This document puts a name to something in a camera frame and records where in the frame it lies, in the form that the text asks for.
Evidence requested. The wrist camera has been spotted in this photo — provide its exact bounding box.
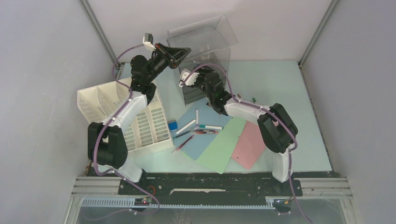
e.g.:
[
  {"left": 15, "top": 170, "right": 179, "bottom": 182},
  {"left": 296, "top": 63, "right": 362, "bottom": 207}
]
[
  {"left": 179, "top": 69, "right": 199, "bottom": 87},
  {"left": 142, "top": 33, "right": 156, "bottom": 51}
]

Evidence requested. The blue eraser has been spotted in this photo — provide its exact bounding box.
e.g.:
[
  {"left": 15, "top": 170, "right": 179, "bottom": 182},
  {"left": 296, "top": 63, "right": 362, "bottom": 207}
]
[{"left": 168, "top": 120, "right": 178, "bottom": 132}]

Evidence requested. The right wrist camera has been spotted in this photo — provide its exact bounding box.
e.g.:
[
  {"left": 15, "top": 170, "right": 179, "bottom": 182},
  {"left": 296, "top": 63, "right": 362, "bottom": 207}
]
[{"left": 179, "top": 69, "right": 199, "bottom": 87}]

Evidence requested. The purple cap marker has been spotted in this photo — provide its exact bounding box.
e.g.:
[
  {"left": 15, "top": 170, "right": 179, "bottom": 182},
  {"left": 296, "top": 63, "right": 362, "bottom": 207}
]
[{"left": 196, "top": 109, "right": 199, "bottom": 127}]

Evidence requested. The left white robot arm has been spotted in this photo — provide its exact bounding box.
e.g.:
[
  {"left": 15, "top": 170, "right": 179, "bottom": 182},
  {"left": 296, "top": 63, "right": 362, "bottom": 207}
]
[{"left": 87, "top": 43, "right": 191, "bottom": 194}]

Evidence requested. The clear plastic drawer box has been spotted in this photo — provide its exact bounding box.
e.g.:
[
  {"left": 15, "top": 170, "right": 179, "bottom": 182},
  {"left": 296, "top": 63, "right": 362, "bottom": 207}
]
[{"left": 167, "top": 14, "right": 239, "bottom": 106}]

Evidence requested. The pink clipboard sheet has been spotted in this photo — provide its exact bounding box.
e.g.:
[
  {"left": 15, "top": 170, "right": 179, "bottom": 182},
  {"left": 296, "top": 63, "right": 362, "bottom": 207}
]
[{"left": 231, "top": 121, "right": 266, "bottom": 169}]

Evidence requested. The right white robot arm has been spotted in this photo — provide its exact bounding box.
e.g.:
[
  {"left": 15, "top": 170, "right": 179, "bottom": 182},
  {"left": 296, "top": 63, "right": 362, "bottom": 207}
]
[{"left": 179, "top": 63, "right": 298, "bottom": 195}]

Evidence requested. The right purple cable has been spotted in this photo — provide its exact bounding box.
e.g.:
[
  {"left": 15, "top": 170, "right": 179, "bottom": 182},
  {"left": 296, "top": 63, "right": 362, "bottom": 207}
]
[{"left": 182, "top": 63, "right": 313, "bottom": 223}]

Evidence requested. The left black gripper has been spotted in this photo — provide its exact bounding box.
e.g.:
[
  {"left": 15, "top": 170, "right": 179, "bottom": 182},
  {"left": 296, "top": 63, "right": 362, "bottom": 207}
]
[{"left": 146, "top": 43, "right": 191, "bottom": 83}]

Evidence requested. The purple cable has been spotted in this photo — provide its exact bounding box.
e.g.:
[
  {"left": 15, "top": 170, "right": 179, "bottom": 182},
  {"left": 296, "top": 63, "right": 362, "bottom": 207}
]
[
  {"left": 92, "top": 43, "right": 160, "bottom": 216},
  {"left": 182, "top": 63, "right": 313, "bottom": 223}
]

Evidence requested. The teal cap marker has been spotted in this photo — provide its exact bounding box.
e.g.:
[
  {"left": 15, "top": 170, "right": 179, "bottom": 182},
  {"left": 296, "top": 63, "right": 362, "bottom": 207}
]
[{"left": 199, "top": 125, "right": 223, "bottom": 130}]

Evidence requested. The green clipboard sheet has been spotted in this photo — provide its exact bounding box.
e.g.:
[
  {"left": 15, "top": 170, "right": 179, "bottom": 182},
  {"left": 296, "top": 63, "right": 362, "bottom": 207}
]
[{"left": 183, "top": 114, "right": 247, "bottom": 174}]

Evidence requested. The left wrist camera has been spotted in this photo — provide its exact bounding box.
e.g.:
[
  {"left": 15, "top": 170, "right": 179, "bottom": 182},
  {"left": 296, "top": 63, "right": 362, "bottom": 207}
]
[{"left": 142, "top": 33, "right": 156, "bottom": 51}]

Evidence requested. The blue clipboard sheet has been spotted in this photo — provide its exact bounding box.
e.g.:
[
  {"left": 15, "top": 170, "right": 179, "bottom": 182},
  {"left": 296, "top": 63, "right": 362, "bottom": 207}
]
[{"left": 172, "top": 98, "right": 231, "bottom": 160}]

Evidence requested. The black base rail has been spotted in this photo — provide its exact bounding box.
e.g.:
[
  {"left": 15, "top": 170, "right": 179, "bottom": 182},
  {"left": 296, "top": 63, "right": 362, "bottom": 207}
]
[{"left": 137, "top": 172, "right": 303, "bottom": 207}]

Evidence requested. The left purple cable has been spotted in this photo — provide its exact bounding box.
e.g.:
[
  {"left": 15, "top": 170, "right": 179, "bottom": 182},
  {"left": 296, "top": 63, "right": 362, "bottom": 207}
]
[{"left": 92, "top": 43, "right": 160, "bottom": 216}]

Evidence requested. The plain white marker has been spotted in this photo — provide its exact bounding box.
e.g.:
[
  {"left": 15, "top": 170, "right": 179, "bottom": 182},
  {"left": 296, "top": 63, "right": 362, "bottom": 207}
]
[{"left": 176, "top": 119, "right": 196, "bottom": 134}]

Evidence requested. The white plastic file rack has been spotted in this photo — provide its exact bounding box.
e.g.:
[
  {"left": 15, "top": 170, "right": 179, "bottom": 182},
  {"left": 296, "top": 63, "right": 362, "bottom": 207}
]
[{"left": 77, "top": 78, "right": 174, "bottom": 157}]

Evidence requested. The orange red pen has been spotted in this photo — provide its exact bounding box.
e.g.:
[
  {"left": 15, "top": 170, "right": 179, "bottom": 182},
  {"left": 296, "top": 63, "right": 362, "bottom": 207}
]
[{"left": 191, "top": 131, "right": 219, "bottom": 134}]

